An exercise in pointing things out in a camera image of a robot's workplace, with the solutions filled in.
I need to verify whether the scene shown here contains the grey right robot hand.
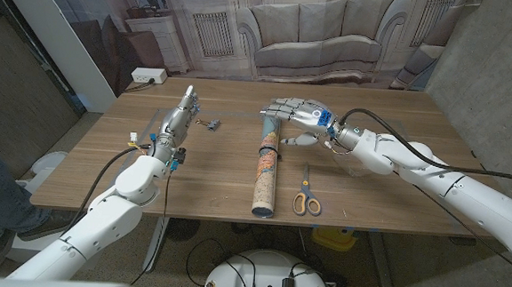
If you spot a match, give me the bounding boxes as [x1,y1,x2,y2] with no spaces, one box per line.
[258,95,344,150]

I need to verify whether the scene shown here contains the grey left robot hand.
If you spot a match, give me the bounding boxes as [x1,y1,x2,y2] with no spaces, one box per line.
[151,82,202,165]

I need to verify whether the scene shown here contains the paper map tube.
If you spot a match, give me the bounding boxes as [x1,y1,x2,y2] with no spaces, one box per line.
[251,115,283,219]

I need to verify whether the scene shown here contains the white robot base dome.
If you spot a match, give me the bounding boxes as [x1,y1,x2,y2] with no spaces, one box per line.
[202,245,334,287]

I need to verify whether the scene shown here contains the clear plastic clamshell container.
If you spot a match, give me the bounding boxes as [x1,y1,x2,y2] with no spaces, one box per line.
[330,150,375,179]

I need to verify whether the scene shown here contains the grey binder clip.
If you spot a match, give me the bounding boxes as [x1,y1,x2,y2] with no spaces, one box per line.
[196,117,221,132]

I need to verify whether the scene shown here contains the white power strip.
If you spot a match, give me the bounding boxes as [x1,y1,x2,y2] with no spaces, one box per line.
[130,66,169,85]

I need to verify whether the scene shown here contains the printed living room backdrop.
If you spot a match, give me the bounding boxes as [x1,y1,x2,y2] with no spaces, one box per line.
[25,0,484,118]

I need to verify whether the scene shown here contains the black round floor object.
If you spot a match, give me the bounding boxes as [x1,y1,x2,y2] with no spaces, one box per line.
[164,218,202,243]

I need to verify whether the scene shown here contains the white table leg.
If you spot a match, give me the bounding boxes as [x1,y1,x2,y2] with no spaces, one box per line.
[141,215,171,275]
[364,229,397,287]

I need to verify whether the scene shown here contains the yellow object under table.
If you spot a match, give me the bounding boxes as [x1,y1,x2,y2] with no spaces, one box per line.
[310,225,359,253]

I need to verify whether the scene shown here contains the white floor stand base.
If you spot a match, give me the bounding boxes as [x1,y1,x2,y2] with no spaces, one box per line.
[10,147,105,268]

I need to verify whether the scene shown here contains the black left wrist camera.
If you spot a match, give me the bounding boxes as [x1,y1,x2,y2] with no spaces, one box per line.
[172,147,188,172]

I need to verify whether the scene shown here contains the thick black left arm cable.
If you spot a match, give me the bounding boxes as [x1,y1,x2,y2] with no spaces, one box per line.
[62,140,153,244]

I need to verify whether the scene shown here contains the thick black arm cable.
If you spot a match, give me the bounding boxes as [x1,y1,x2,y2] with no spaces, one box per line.
[62,140,153,244]
[336,107,512,185]

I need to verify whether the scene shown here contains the orange-handled scissors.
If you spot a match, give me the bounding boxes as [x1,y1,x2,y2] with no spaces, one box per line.
[291,161,325,218]

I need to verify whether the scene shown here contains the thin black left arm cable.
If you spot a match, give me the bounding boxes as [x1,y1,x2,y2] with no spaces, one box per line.
[130,169,171,287]

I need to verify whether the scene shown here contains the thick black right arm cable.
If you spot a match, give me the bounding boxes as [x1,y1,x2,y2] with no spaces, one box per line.
[336,107,512,185]

